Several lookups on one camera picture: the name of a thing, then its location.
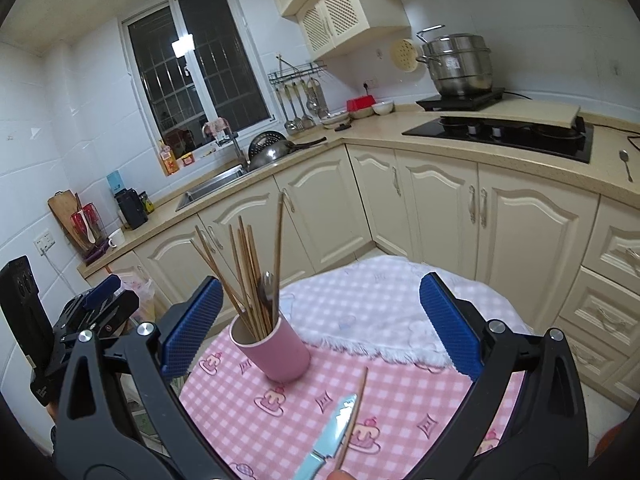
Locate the long wooden chopstick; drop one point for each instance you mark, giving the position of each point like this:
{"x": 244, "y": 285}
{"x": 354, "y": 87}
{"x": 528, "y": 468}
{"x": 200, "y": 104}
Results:
{"x": 356, "y": 405}

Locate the white mug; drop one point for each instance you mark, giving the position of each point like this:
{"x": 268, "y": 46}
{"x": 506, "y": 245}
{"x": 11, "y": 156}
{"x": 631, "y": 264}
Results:
{"x": 116, "y": 238}

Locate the stainless steel steamer pot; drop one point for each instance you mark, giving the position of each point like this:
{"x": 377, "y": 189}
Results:
{"x": 457, "y": 67}

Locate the bundle of chopsticks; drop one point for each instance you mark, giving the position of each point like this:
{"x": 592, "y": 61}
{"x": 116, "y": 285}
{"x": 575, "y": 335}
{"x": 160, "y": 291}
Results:
{"x": 252, "y": 310}

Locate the small red box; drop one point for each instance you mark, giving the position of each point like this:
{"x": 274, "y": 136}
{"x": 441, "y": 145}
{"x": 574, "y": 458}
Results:
{"x": 188, "y": 159}

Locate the pink cup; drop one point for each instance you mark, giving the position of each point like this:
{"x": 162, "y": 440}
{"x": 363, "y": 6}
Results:
{"x": 285, "y": 355}

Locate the wooden cutting board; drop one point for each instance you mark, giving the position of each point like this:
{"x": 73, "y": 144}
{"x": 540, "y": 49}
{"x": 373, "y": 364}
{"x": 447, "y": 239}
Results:
{"x": 60, "y": 210}

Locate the white wall power socket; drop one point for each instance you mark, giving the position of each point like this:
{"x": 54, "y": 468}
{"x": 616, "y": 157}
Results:
{"x": 44, "y": 241}

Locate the red utensil holder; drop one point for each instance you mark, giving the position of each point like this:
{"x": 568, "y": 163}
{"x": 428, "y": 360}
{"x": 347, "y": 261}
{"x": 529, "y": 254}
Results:
{"x": 90, "y": 225}

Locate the white checkered fringed cloth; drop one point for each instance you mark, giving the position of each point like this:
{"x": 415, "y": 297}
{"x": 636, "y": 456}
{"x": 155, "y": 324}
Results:
{"x": 360, "y": 305}

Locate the small dark jar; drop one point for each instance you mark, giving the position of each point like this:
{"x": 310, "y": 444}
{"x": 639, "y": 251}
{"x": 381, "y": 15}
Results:
{"x": 147, "y": 202}

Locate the orange bottle on sill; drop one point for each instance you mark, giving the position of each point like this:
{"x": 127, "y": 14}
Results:
{"x": 169, "y": 160}

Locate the black kettle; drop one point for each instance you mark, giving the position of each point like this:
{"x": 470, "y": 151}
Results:
{"x": 132, "y": 210}

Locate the pink checkered tablecloth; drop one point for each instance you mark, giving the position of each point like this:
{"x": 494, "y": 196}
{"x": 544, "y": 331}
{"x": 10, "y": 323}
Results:
{"x": 280, "y": 435}

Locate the black gas stove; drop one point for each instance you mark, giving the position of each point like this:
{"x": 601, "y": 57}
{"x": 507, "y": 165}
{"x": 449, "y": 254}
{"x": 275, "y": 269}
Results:
{"x": 500, "y": 142}

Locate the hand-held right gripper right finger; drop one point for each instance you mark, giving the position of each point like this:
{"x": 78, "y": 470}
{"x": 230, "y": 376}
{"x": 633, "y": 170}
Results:
{"x": 450, "y": 327}

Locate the pink rag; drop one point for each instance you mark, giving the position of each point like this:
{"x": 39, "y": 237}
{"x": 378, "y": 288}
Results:
{"x": 216, "y": 126}

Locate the beige stone board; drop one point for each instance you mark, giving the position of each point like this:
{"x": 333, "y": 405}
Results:
{"x": 530, "y": 112}

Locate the small steel skimmer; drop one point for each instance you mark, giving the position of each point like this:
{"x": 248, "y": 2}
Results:
{"x": 312, "y": 105}

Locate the black induction cooker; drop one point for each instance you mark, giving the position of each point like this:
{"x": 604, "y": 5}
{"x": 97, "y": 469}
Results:
{"x": 460, "y": 102}

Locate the steel ladle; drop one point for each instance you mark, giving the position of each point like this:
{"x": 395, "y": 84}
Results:
{"x": 290, "y": 122}

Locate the purple tray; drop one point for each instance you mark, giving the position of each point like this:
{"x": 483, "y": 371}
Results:
{"x": 97, "y": 256}

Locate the steel slotted spatula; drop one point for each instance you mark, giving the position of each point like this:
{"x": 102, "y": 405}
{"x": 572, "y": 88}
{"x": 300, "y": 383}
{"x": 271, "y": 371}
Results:
{"x": 306, "y": 121}

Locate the red container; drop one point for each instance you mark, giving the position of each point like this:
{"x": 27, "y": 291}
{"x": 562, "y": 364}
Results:
{"x": 361, "y": 103}

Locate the light blue knife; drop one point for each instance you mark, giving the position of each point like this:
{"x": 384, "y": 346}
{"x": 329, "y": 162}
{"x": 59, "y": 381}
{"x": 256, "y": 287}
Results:
{"x": 332, "y": 425}

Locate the stainless steel sink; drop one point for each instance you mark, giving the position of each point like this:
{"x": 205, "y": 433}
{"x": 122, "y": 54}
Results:
{"x": 210, "y": 187}

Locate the white bowl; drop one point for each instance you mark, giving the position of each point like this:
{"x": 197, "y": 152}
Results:
{"x": 383, "y": 108}

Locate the cream round perforated tray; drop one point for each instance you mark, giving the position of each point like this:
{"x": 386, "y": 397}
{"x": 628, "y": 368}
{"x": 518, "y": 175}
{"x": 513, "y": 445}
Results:
{"x": 403, "y": 55}

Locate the barred kitchen window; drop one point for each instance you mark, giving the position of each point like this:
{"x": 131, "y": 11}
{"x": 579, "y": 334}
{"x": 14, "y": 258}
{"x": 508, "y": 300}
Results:
{"x": 220, "y": 75}

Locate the cream base cabinets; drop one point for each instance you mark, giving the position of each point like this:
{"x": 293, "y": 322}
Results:
{"x": 430, "y": 210}

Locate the clear plastic bag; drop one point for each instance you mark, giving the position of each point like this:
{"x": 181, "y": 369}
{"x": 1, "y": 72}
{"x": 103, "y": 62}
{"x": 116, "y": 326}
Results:
{"x": 140, "y": 295}

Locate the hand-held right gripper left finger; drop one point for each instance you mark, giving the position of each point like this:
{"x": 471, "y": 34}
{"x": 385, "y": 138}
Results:
{"x": 192, "y": 332}

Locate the steel faucet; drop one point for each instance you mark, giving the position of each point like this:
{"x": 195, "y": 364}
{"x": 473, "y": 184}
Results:
{"x": 235, "y": 147}

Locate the white wall socket with plug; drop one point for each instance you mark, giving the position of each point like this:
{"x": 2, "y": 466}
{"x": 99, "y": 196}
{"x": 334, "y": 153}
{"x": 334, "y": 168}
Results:
{"x": 369, "y": 85}

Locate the shallow white dish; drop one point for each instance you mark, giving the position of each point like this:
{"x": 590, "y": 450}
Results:
{"x": 332, "y": 120}

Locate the steel spoon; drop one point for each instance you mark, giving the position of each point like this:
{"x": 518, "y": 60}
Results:
{"x": 624, "y": 156}
{"x": 268, "y": 287}

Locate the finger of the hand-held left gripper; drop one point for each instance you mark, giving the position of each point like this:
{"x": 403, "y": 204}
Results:
{"x": 102, "y": 290}
{"x": 120, "y": 310}

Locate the cream lattice door cabinet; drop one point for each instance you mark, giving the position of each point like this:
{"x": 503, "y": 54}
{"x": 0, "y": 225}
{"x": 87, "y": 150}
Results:
{"x": 345, "y": 20}

